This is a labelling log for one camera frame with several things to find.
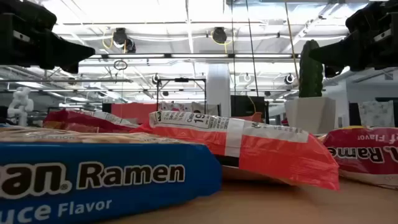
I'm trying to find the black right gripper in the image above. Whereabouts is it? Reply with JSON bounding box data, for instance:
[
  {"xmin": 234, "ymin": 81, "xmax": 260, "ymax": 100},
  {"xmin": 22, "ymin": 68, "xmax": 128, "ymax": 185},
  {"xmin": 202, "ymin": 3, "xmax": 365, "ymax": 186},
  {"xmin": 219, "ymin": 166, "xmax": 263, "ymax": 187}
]
[{"xmin": 308, "ymin": 0, "xmax": 398, "ymax": 79}]

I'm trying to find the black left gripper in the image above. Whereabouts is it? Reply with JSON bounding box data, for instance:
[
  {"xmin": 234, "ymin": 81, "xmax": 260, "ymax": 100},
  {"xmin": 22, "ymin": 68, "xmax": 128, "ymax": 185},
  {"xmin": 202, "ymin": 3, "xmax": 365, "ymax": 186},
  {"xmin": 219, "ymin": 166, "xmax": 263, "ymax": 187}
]
[{"xmin": 0, "ymin": 0, "xmax": 96, "ymax": 75}]

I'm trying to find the blue Maruchan ramen pack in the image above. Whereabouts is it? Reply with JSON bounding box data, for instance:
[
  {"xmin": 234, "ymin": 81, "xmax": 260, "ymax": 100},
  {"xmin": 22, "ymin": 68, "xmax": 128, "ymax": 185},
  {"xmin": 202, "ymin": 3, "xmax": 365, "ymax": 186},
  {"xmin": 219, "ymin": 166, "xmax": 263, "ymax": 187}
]
[{"xmin": 0, "ymin": 126, "xmax": 223, "ymax": 224}]

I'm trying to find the red Maruchan ramen pack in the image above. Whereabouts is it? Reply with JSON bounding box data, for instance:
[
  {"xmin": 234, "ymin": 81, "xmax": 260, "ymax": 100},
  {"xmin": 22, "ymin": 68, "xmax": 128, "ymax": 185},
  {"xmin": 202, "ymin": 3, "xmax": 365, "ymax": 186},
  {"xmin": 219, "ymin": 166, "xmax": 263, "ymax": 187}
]
[
  {"xmin": 42, "ymin": 108, "xmax": 140, "ymax": 134},
  {"xmin": 321, "ymin": 125, "xmax": 398, "ymax": 190}
]

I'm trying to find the orange Maruchan ramen pack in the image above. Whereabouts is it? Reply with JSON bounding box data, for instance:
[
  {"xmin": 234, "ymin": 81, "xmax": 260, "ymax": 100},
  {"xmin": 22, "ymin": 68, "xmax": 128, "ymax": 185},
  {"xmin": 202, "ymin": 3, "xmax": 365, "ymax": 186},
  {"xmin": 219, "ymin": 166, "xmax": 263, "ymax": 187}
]
[{"xmin": 129, "ymin": 110, "xmax": 341, "ymax": 192}]

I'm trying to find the green cactus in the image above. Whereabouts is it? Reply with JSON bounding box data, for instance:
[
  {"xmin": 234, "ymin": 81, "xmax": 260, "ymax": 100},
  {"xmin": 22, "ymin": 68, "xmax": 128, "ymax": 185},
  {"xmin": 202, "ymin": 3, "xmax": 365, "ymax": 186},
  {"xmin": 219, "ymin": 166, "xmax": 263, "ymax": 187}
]
[{"xmin": 298, "ymin": 39, "xmax": 325, "ymax": 98}]

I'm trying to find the white planter pot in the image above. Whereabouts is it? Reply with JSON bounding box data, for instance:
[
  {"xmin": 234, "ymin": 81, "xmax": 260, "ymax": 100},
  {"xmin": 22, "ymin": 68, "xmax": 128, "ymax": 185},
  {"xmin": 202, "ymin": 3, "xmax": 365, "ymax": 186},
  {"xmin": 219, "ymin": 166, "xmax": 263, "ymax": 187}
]
[{"xmin": 284, "ymin": 96, "xmax": 337, "ymax": 136}]

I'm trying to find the white patterned panel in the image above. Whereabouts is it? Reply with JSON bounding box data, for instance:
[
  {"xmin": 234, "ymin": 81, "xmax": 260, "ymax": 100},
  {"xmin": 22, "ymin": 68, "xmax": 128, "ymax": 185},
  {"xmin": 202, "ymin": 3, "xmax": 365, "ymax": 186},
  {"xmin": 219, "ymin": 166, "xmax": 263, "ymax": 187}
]
[{"xmin": 358, "ymin": 100, "xmax": 396, "ymax": 128}]

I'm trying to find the white robot figure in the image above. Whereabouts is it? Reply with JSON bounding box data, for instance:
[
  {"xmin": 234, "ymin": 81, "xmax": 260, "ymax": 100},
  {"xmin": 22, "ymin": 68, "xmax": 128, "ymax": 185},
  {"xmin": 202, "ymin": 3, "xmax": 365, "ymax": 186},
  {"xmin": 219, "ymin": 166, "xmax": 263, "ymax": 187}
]
[{"xmin": 6, "ymin": 86, "xmax": 35, "ymax": 127}]

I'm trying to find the red partition panel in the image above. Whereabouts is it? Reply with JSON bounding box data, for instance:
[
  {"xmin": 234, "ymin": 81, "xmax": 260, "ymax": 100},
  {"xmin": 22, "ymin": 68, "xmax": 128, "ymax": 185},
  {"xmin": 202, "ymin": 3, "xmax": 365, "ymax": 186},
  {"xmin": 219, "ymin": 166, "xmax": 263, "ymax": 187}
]
[{"xmin": 110, "ymin": 102, "xmax": 159, "ymax": 124}]

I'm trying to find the orange plastic basket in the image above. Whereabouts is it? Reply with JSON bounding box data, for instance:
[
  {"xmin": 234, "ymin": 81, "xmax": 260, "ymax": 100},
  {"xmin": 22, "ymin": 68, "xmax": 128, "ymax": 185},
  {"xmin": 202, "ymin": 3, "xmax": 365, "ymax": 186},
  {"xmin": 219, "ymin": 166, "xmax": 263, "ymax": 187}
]
[{"xmin": 244, "ymin": 111, "xmax": 264, "ymax": 124}]

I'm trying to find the black monitor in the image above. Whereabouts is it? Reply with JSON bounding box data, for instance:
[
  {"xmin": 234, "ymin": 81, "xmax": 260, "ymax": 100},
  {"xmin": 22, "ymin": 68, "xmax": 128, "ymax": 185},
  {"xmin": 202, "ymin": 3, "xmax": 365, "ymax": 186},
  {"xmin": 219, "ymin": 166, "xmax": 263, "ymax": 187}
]
[{"xmin": 230, "ymin": 95, "xmax": 270, "ymax": 124}]

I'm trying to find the white column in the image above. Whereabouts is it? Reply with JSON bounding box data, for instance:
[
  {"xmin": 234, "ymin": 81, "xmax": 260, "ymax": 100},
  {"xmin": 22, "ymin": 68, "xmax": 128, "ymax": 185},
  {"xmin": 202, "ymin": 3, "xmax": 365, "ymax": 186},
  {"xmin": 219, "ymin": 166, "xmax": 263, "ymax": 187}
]
[{"xmin": 206, "ymin": 63, "xmax": 232, "ymax": 118}]

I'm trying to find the white patterned cloth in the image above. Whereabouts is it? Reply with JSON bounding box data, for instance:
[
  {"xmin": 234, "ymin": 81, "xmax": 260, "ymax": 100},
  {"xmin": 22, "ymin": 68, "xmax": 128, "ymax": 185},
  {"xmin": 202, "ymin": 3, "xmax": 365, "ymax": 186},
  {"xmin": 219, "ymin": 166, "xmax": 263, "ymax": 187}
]
[{"xmin": 157, "ymin": 101, "xmax": 220, "ymax": 116}]

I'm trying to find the hanging black ring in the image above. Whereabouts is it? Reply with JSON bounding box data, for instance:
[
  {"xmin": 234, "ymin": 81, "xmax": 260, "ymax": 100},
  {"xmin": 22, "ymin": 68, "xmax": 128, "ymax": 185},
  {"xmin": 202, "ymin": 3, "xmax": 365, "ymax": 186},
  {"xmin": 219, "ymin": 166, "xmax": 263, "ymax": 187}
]
[{"xmin": 113, "ymin": 59, "xmax": 129, "ymax": 71}]

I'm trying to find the yellow hanging cable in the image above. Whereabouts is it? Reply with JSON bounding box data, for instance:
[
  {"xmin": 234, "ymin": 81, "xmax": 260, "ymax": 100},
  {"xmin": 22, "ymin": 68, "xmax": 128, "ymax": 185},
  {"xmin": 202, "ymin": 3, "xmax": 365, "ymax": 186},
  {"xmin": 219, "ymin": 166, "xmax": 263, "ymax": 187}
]
[{"xmin": 284, "ymin": 0, "xmax": 300, "ymax": 82}]

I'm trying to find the black ceiling cord reel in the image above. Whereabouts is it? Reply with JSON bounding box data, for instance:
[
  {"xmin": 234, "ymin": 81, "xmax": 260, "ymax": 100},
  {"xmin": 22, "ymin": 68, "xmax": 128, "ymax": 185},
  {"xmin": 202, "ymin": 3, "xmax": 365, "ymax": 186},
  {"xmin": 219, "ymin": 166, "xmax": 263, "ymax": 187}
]
[
  {"xmin": 111, "ymin": 27, "xmax": 137, "ymax": 54},
  {"xmin": 211, "ymin": 27, "xmax": 228, "ymax": 45}
]

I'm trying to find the black hanging cable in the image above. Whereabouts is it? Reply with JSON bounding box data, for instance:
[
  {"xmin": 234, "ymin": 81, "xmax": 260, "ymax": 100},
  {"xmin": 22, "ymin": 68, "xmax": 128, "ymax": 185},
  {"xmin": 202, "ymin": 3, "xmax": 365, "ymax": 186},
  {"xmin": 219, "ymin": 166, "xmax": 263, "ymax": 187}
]
[
  {"xmin": 230, "ymin": 0, "xmax": 237, "ymax": 96},
  {"xmin": 245, "ymin": 0, "xmax": 259, "ymax": 97}
]

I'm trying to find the black metal frame stand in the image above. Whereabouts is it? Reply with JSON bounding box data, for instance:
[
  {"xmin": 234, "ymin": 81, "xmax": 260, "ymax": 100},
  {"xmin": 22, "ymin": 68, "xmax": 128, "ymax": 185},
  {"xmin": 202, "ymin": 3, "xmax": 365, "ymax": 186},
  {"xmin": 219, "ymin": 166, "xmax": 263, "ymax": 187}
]
[{"xmin": 155, "ymin": 77, "xmax": 208, "ymax": 114}]

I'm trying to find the black ceiling rail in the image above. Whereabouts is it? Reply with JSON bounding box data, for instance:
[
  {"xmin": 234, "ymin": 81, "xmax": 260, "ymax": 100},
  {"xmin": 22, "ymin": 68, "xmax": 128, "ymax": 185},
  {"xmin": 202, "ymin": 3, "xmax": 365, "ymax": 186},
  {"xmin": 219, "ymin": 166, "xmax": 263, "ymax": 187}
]
[{"xmin": 86, "ymin": 53, "xmax": 301, "ymax": 60}]

